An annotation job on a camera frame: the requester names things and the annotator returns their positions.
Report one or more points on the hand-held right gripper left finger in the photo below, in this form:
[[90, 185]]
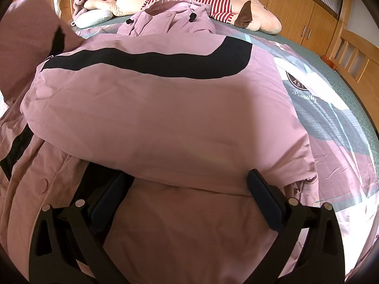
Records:
[[108, 196]]

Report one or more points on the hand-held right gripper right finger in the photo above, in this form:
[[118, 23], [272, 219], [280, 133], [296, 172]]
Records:
[[266, 201]]

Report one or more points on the pink jacket with black stripe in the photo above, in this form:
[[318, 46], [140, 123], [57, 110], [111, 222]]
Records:
[[154, 118]]

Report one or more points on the patterned pink grey bedsheet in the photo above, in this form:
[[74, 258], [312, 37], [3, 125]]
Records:
[[328, 121]]

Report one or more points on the slatted wooden bed end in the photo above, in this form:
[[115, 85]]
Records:
[[355, 50]]

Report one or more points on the white pillow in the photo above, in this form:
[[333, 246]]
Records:
[[91, 17]]

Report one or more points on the large plush dog striped shirt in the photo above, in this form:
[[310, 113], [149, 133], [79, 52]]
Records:
[[263, 14]]

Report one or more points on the wooden wardrobe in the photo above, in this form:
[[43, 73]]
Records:
[[296, 9]]

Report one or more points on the pink hanging garment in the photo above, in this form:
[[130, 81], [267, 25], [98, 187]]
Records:
[[79, 1]]

